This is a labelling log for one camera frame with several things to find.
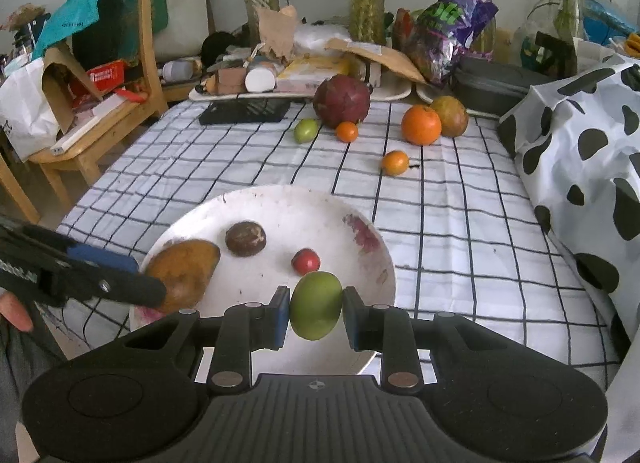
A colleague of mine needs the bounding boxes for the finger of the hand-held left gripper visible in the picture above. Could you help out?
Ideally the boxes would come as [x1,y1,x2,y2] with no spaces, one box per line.
[67,242,141,276]
[62,260,168,308]

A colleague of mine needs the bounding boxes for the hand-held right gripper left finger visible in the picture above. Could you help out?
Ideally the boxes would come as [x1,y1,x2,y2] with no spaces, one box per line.
[122,285,292,390]

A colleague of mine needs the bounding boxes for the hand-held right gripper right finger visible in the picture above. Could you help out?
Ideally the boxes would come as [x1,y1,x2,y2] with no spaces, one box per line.
[342,285,506,390]

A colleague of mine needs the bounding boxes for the green mango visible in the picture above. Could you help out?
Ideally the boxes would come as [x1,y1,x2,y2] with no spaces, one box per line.
[289,270,345,341]

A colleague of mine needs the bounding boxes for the yellow-brown mango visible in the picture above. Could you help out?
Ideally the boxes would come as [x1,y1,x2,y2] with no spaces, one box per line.
[144,239,222,315]

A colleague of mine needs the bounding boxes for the white plate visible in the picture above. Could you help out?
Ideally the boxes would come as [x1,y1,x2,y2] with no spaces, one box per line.
[129,185,397,376]

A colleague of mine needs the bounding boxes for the red dragon fruit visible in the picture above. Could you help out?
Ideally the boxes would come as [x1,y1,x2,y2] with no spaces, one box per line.
[313,74,373,130]

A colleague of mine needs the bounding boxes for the yellow-brown round fruit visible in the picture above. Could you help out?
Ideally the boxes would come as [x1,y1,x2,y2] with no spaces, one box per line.
[430,95,469,138]

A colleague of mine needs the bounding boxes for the person's left hand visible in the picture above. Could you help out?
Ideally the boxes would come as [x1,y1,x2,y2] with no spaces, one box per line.
[0,290,35,334]

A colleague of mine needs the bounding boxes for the small red fruit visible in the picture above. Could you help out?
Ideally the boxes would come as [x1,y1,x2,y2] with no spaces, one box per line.
[291,249,321,276]

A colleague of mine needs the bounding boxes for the brown passion fruit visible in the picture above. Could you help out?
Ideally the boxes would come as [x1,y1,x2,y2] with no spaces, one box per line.
[224,221,267,258]

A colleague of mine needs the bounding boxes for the checked tablecloth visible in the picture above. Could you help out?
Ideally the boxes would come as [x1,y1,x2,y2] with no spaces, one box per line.
[47,93,623,389]

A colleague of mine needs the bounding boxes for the grey trousers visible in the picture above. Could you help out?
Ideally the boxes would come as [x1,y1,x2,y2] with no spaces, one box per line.
[0,303,68,463]

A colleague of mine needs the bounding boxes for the white plastic bag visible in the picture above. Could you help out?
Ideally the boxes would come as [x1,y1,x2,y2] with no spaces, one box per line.
[0,60,61,164]

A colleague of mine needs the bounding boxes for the brown cardboard sheet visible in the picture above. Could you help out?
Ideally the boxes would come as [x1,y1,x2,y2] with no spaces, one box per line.
[42,40,88,134]

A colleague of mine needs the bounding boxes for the red box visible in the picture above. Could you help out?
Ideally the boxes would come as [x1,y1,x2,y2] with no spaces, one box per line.
[70,59,132,98]

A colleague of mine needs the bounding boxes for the small green fruit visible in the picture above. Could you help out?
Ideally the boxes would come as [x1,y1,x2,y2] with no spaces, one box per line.
[293,118,320,144]

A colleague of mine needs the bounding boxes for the wooden chair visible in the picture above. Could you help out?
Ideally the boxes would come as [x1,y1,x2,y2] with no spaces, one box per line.
[25,0,170,196]

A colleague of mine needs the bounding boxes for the black smartphone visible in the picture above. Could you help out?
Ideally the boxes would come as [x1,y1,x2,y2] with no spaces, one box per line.
[198,98,292,126]

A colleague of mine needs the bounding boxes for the large orange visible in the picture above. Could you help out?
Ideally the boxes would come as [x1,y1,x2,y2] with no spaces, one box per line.
[401,105,443,146]

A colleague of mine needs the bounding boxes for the small brown box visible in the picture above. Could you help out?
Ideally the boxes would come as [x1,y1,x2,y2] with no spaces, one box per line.
[216,68,248,94]

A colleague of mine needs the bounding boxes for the white bottle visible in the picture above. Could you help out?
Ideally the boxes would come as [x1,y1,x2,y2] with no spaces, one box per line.
[245,65,277,92]

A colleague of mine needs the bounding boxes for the black round object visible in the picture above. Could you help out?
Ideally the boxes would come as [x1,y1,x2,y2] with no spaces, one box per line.
[201,31,238,68]

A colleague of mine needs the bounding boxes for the yellow box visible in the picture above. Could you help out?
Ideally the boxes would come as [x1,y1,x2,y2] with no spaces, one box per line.
[276,57,351,94]

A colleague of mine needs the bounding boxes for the teal plastic bag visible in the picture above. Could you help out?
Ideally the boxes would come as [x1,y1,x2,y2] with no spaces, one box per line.
[31,0,117,61]

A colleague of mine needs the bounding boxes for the white tote bag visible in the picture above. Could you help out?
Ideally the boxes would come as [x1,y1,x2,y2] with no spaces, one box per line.
[152,0,217,64]

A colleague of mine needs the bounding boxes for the brown paper envelope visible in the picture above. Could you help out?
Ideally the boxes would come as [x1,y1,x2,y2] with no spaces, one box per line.
[325,38,426,84]

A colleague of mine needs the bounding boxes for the grey zip case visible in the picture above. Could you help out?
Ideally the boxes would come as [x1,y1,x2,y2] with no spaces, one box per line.
[452,57,556,114]

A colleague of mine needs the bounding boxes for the cow-print cloth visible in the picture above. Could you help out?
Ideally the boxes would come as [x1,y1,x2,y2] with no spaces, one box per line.
[497,54,640,359]

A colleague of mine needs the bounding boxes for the clear plastic bag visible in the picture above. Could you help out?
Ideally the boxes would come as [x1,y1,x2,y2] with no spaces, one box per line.
[294,23,353,56]

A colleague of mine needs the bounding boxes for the torn brown paper bag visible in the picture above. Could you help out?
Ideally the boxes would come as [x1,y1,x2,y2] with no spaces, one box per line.
[255,5,301,61]

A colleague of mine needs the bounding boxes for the purple snack bag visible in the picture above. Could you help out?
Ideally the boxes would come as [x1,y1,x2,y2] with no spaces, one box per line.
[402,0,499,86]

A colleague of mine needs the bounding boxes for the blue plastic item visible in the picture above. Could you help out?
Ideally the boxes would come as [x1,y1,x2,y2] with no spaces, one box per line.
[582,0,640,44]

